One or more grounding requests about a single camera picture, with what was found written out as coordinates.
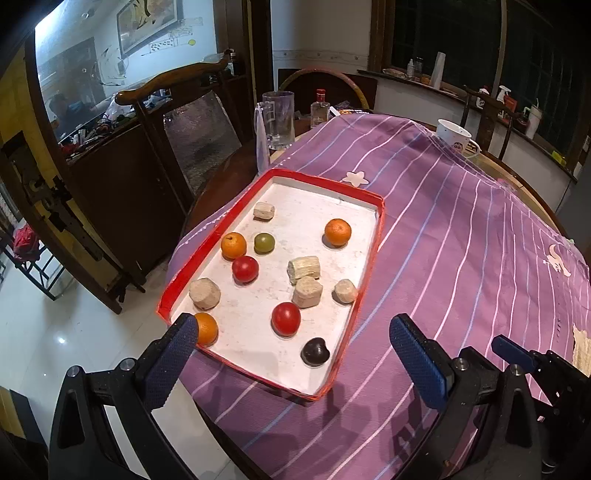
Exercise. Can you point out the beige cylindrical chunk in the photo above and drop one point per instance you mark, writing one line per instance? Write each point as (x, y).
(304, 266)
(307, 292)

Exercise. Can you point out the red cherry tomato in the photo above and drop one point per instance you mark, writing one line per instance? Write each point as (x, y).
(244, 269)
(286, 319)

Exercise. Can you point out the clear bottle red cap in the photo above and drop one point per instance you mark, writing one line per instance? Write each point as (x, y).
(318, 110)

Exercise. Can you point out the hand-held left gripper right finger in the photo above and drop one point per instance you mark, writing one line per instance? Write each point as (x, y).
(418, 360)

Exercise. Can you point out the large round beige chunk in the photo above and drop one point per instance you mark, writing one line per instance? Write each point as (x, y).
(204, 293)

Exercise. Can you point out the purple striped tablecloth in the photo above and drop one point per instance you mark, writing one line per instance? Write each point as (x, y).
(461, 230)

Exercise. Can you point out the dark wooden cabinet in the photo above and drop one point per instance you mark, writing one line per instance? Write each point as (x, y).
(115, 198)

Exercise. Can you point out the green grape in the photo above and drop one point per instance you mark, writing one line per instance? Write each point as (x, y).
(264, 242)

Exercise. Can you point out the small orange kumquat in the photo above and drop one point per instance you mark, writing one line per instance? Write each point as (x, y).
(233, 245)

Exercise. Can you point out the red rimmed white tray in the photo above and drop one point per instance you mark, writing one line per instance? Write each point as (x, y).
(304, 207)

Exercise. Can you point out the white printed mug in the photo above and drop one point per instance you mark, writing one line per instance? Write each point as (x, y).
(455, 134)

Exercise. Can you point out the framed painting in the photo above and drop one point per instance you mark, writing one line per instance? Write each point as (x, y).
(147, 23)

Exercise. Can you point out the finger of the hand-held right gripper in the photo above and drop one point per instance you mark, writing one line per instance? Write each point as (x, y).
(510, 346)

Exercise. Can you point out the round-back wooden chair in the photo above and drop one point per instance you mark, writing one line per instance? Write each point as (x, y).
(323, 71)

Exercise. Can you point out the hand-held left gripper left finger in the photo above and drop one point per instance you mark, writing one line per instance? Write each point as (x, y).
(173, 360)

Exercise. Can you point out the dark slatted wooden chair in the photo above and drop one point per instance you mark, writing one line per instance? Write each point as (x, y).
(485, 124)

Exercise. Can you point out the white paper cup stack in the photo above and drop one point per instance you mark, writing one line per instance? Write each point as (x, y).
(437, 69)

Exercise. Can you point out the carved wooden chair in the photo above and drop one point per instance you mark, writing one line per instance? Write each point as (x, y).
(171, 83)

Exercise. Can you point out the glass beer mug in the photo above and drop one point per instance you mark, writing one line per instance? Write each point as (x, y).
(277, 120)

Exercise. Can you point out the dark purple plum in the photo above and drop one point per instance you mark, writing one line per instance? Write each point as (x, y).
(315, 351)

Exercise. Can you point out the small clear bottle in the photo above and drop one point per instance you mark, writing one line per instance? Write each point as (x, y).
(418, 70)

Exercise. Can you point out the red bag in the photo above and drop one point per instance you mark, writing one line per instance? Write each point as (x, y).
(25, 241)

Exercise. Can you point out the white tumbler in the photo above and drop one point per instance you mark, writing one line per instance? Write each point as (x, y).
(534, 121)

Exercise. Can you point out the orange mandarin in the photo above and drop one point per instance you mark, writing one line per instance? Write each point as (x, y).
(337, 232)
(207, 329)

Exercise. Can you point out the white spray bottle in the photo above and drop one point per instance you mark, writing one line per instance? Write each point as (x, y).
(503, 96)

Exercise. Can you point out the small beige chunk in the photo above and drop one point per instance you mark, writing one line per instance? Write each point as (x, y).
(263, 211)
(346, 291)

